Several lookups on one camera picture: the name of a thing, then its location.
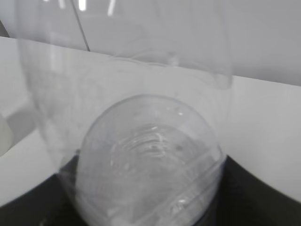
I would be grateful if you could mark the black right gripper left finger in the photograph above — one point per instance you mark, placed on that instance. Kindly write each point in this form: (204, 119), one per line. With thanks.
(48, 204)

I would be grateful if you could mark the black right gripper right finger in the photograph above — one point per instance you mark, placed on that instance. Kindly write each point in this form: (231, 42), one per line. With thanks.
(244, 200)

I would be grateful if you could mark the white paper cup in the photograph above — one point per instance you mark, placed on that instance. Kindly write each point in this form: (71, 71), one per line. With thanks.
(6, 136)

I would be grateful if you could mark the clear water bottle red label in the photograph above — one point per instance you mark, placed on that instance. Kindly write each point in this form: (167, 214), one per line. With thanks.
(130, 97)

